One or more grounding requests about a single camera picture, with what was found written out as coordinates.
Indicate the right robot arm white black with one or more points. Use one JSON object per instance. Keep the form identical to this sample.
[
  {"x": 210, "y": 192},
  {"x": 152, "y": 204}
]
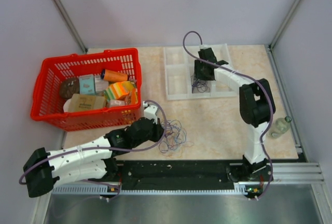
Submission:
[{"x": 256, "y": 106}]

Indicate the red plastic basket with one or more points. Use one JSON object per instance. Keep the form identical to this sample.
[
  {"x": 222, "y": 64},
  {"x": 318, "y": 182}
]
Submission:
[{"x": 49, "y": 107}]

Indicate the aluminium frame post left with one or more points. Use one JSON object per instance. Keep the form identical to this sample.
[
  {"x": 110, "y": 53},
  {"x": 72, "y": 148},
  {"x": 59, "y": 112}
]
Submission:
[{"x": 69, "y": 24}]

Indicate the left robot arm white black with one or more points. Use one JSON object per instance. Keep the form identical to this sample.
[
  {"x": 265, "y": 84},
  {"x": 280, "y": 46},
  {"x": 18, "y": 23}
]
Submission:
[{"x": 94, "y": 161}]

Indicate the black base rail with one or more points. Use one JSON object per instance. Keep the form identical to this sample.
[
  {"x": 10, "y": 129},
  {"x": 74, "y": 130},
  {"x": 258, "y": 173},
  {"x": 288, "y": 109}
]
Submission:
[{"x": 177, "y": 174}]

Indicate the grey white box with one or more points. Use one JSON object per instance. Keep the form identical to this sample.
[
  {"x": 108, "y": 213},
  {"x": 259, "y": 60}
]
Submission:
[{"x": 100, "y": 85}]

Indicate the aluminium frame post right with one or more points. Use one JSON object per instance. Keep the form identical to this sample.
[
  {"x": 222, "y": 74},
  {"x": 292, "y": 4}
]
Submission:
[{"x": 285, "y": 23}]

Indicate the orange cylinder can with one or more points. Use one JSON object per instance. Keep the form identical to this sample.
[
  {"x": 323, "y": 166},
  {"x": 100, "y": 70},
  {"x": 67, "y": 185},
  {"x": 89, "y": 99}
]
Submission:
[{"x": 113, "y": 76}]

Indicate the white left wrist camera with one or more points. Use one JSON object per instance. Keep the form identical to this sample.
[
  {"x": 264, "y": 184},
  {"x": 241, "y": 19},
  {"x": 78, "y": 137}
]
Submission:
[{"x": 150, "y": 112}]

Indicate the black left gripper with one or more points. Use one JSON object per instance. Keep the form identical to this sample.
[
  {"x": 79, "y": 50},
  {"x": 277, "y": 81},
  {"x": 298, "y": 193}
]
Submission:
[{"x": 158, "y": 131}]

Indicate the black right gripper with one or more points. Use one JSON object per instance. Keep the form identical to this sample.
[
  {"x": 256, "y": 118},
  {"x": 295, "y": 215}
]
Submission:
[{"x": 197, "y": 73}]

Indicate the aluminium frame post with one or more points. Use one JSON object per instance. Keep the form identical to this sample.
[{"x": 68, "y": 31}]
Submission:
[
  {"x": 69, "y": 24},
  {"x": 285, "y": 23}
]

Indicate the rainbow striped box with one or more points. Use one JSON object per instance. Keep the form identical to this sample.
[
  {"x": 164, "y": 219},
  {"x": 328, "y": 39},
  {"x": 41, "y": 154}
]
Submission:
[{"x": 119, "y": 90}]

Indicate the brown cardboard box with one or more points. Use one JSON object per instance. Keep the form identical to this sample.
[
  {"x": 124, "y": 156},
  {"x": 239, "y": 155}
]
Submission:
[{"x": 82, "y": 102}]

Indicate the white compartment organizer tray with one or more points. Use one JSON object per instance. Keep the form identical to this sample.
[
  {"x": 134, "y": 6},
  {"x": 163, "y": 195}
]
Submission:
[{"x": 179, "y": 78}]

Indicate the light blue box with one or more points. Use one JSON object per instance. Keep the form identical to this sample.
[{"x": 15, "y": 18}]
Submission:
[{"x": 86, "y": 84}]

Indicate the clear plastic bottle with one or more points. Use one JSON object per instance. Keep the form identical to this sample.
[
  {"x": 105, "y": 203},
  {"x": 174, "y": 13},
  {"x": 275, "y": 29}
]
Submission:
[{"x": 280, "y": 127}]

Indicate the brown round cookie pack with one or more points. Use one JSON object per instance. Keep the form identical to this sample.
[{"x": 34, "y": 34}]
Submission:
[{"x": 69, "y": 87}]

